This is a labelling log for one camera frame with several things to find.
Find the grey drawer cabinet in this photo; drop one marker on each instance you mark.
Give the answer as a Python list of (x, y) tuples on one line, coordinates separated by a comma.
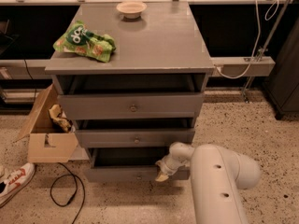
[(160, 52)]

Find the open cardboard box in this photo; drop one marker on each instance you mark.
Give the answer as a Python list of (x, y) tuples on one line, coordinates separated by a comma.
[(48, 143)]

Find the grey middle drawer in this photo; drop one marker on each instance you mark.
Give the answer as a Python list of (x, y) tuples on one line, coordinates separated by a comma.
[(134, 138)]

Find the grey top drawer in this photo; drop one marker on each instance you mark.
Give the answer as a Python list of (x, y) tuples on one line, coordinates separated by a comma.
[(131, 106)]

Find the grey drawer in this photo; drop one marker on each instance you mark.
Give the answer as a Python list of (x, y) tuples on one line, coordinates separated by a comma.
[(131, 106), (134, 138), (125, 164)]

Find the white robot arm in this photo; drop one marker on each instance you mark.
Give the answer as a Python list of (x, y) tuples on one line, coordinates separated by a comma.
[(217, 176)]

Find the white red sneaker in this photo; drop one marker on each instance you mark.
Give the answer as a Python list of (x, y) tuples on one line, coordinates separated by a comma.
[(17, 180)]

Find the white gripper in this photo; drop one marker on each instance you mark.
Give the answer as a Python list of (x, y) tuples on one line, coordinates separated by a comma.
[(168, 167)]

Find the grey bottom drawer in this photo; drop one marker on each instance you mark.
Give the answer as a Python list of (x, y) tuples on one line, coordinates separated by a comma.
[(125, 164)]

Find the green chip bag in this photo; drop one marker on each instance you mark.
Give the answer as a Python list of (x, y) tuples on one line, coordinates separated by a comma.
[(78, 39)]

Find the metal stand pole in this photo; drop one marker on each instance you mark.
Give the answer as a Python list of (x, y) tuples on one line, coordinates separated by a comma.
[(257, 54)]

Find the grey wall rail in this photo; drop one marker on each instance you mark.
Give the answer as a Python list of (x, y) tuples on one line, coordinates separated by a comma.
[(229, 66)]

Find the crumpled paper in box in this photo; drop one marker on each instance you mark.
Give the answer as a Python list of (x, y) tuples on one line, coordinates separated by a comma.
[(56, 114)]

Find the dark grey side cabinet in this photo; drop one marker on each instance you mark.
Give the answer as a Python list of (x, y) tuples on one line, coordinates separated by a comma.
[(282, 86)]

